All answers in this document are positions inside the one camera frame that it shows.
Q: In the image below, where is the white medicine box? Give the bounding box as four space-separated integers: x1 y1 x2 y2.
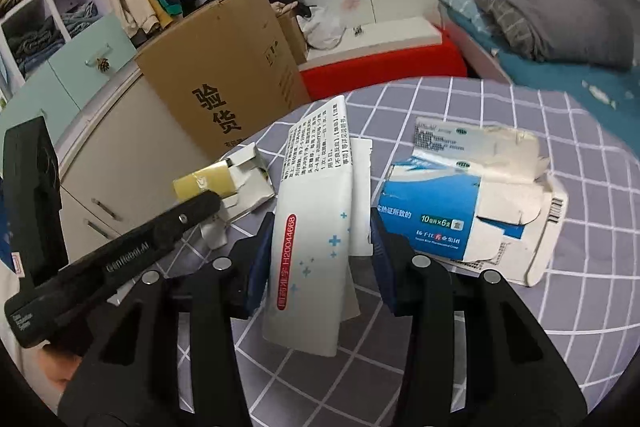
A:
260 95 374 359

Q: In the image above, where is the teal drawer unit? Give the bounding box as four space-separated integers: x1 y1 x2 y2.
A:
0 14 139 128

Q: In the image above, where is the white plastic bag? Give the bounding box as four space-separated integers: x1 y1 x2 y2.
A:
300 6 347 50

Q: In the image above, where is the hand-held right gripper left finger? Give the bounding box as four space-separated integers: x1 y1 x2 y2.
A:
56 212 276 427

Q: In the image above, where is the white cabinet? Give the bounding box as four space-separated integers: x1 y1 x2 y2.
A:
54 72 226 260

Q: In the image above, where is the grey blanket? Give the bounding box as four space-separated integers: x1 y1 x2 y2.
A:
455 0 640 68

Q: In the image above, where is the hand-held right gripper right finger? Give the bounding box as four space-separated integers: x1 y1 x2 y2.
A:
369 208 589 427

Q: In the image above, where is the red box with white top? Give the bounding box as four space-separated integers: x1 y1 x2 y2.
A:
297 18 468 104

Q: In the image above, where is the torn gold box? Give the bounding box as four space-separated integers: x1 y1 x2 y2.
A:
172 144 276 224

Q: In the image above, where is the white paper scrap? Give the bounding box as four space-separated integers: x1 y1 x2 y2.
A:
200 221 229 251

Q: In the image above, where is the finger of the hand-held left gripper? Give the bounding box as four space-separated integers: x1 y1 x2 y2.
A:
165 192 224 242

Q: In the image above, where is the person's left hand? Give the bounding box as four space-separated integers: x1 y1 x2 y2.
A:
38 346 87 402

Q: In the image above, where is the blue and white flattened box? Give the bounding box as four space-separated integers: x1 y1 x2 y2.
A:
372 157 569 289

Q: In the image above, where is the large brown cardboard box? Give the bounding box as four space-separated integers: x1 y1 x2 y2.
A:
135 0 313 162

